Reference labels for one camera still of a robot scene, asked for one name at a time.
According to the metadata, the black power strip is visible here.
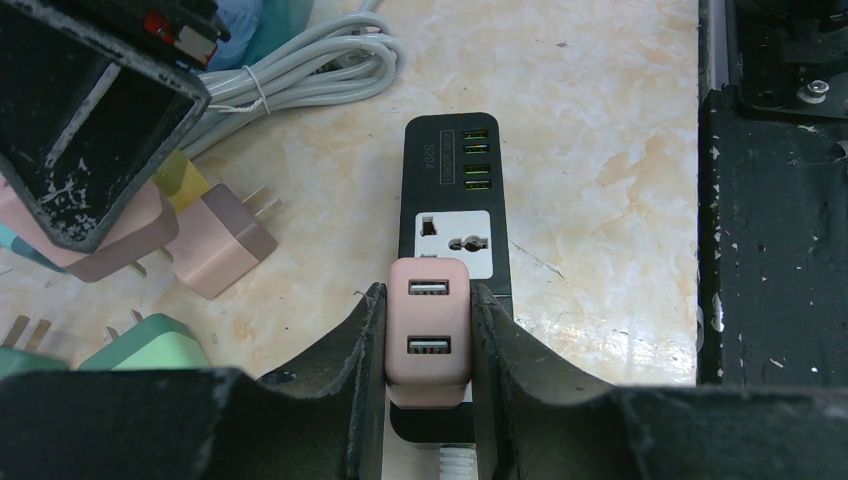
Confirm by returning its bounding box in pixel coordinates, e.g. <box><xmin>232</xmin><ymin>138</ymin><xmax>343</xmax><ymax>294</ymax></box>
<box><xmin>389</xmin><ymin>112</ymin><xmax>513</xmax><ymax>445</ymax></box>

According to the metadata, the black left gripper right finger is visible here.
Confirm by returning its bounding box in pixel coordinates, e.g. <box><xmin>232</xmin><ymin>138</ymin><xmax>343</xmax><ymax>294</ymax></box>
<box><xmin>470</xmin><ymin>285</ymin><xmax>847</xmax><ymax>479</ymax></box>

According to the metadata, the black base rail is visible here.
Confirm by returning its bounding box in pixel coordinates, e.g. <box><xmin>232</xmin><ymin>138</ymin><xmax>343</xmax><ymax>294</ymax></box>
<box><xmin>696</xmin><ymin>1</ymin><xmax>847</xmax><ymax>387</ymax></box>

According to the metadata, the teal plastic basin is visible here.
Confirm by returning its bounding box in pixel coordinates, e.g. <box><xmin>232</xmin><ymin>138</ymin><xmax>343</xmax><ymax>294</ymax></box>
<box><xmin>242</xmin><ymin>0</ymin><xmax>314</xmax><ymax>65</ymax></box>

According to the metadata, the lavender cloth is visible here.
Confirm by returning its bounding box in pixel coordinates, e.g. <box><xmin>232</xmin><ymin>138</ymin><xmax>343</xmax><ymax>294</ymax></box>
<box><xmin>207</xmin><ymin>0</ymin><xmax>263</xmax><ymax>72</ymax></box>

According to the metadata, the white power strip cable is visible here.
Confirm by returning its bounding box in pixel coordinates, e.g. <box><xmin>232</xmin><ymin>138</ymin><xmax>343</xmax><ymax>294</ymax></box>
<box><xmin>178</xmin><ymin>0</ymin><xmax>409</xmax><ymax>160</ymax></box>

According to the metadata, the yellow USB charger plug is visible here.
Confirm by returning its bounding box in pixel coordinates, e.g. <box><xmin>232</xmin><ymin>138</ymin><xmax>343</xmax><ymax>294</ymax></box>
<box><xmin>151</xmin><ymin>149</ymin><xmax>211</xmax><ymax>213</ymax></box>

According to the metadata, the green plug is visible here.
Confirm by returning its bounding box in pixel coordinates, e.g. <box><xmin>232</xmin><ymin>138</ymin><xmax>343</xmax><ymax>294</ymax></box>
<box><xmin>77</xmin><ymin>310</ymin><xmax>211</xmax><ymax>371</ymax></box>
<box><xmin>1</xmin><ymin>315</ymin><xmax>69</xmax><ymax>379</ymax></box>

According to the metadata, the teal USB charger plug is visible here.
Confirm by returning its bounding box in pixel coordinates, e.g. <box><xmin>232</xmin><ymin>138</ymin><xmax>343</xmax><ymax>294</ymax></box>
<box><xmin>0</xmin><ymin>224</ymin><xmax>65</xmax><ymax>273</ymax></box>

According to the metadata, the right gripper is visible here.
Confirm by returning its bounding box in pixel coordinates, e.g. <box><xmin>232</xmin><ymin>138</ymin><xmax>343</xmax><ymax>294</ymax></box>
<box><xmin>1</xmin><ymin>0</ymin><xmax>231</xmax><ymax>253</ymax></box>

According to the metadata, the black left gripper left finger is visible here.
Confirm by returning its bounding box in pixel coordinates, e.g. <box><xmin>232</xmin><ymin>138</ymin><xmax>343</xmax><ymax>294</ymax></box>
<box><xmin>1</xmin><ymin>283</ymin><xmax>387</xmax><ymax>479</ymax></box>

